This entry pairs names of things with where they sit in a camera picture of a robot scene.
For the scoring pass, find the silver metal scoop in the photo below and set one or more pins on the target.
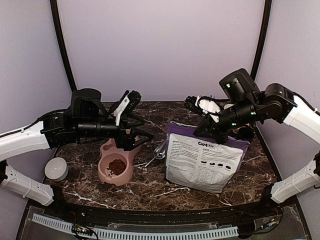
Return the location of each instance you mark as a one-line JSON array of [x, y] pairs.
[[159, 153]]

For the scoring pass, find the pink double pet bowl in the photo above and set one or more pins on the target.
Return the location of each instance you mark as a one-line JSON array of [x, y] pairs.
[[108, 153]]

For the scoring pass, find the white grey ceramic bowl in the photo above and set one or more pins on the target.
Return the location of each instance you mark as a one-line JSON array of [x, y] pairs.
[[56, 169]]

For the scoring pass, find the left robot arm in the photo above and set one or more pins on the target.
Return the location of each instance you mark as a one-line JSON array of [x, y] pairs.
[[53, 132]]

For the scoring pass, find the black white dotted cup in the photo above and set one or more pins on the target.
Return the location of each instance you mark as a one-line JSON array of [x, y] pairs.
[[227, 106]]

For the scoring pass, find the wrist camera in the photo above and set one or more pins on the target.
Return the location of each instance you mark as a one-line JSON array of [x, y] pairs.
[[86, 104], [225, 95]]

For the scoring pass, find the black left frame post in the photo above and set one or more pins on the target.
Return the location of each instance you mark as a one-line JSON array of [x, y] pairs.
[[61, 44]]

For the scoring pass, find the purple white pet food bag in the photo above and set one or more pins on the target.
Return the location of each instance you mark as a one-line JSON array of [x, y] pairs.
[[199, 162]]

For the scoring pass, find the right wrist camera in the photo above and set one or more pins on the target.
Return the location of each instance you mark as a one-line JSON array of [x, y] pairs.
[[225, 95]]

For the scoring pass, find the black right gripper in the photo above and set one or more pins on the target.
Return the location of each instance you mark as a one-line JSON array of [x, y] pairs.
[[213, 130]]

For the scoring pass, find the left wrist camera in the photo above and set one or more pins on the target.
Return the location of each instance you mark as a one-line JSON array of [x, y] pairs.
[[86, 104]]

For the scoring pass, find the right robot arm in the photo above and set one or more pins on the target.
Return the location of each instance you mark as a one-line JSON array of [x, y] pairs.
[[278, 103]]

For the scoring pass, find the grey slotted cable duct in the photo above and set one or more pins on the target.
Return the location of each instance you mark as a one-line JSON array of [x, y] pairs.
[[135, 232]]

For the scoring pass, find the dark green cup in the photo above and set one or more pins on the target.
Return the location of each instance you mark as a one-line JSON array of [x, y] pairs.
[[246, 134]]

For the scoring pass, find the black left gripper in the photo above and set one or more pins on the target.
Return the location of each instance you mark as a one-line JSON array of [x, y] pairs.
[[128, 142]]

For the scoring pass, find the black front table rail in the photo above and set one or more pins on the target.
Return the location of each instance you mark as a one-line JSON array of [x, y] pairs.
[[88, 215]]

